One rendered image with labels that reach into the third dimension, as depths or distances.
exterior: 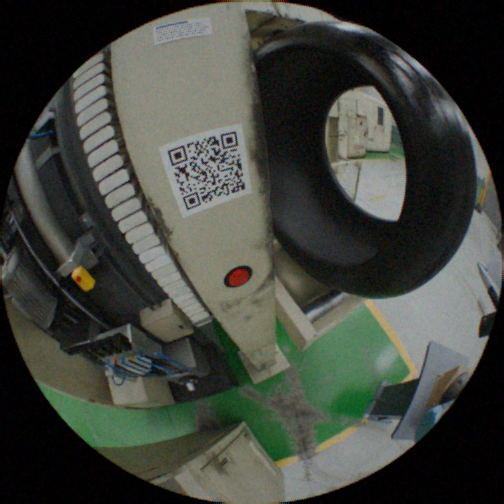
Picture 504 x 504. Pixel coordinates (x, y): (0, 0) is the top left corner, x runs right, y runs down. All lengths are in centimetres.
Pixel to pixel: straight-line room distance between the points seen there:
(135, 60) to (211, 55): 7
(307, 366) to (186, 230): 121
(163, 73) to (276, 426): 140
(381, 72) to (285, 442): 146
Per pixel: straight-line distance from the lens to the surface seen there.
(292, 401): 128
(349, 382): 137
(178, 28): 20
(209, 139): 16
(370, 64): 21
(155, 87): 17
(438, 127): 19
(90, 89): 20
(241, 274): 25
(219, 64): 18
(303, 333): 34
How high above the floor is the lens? 127
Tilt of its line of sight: 45 degrees down
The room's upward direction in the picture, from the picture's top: 10 degrees counter-clockwise
